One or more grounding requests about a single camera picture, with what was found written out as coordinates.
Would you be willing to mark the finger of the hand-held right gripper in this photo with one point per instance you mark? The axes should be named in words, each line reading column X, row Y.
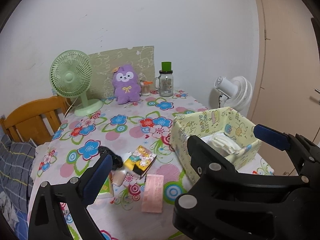
column 205, row 155
column 271, row 136

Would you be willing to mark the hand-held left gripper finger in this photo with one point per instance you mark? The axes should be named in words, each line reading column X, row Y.
column 97, row 180

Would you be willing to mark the green tissue pack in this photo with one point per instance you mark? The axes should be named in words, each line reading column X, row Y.
column 107, row 188

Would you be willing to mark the black fabric item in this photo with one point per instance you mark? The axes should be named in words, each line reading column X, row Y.
column 116, row 161

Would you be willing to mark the yellow cartoon storage box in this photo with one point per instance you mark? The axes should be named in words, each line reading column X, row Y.
column 200, row 122

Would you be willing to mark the pink tissue pack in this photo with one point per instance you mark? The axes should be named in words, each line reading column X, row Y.
column 152, row 195

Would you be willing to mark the white folded cloth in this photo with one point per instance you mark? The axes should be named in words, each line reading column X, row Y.
column 220, row 141

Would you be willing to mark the floral tablecloth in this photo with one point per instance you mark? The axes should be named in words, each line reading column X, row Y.
column 130, row 135

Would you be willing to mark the beige door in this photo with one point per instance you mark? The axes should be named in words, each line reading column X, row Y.
column 287, row 80

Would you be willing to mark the white desk fan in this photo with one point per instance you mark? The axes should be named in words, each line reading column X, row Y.
column 225, row 85

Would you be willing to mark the glass mug with green lid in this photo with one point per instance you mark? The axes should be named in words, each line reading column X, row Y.
column 166, row 85

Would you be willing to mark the grey plaid pillow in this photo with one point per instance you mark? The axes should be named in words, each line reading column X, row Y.
column 15, row 165

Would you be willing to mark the clear cotton swab jar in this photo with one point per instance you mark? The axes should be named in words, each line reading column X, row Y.
column 145, row 90

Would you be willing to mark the blue checked bedsheet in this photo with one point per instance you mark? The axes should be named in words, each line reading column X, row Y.
column 21, row 225

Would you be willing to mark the purple plush toy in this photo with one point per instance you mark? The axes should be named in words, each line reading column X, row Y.
column 126, row 90

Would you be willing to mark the white crumpled cloth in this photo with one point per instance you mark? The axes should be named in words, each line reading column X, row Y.
column 5, row 205

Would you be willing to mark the wooden bed headboard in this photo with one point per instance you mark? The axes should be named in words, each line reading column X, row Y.
column 25, row 115

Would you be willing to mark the green desk fan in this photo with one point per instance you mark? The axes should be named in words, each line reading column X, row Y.
column 70, row 76

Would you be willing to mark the green patterned board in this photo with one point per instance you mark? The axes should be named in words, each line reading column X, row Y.
column 135, row 57

